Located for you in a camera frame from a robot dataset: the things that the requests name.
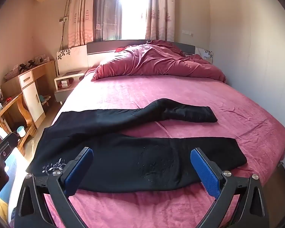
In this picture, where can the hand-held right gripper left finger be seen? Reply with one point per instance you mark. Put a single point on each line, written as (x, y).
(78, 172)

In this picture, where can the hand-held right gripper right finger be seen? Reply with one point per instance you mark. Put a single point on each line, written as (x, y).
(204, 173)

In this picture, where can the black pants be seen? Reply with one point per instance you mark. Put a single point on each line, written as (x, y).
(123, 152)

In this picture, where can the light blue cloth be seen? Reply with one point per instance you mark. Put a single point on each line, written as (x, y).
(13, 171)

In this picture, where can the white and teal cup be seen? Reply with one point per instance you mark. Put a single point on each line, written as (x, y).
(21, 131)

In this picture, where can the low wooden table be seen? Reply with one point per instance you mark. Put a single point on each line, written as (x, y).
(9, 114)

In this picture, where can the white nightstand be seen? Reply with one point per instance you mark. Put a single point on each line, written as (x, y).
(61, 92)

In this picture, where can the wooden desk with white cabinet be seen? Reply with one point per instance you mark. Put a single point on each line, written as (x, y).
(30, 92)

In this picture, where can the books on nightstand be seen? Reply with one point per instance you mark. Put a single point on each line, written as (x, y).
(64, 83)

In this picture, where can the bed with pink sheet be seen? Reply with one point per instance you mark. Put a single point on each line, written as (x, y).
(137, 95)

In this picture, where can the red duvet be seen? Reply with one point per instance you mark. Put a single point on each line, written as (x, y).
(156, 61)

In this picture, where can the patterned pink curtain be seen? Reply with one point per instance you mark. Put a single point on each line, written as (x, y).
(85, 14)
(160, 11)

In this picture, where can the white wall switch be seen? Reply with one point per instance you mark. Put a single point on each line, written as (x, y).
(187, 32)

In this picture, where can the wall socket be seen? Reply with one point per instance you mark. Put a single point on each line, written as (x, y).
(63, 19)

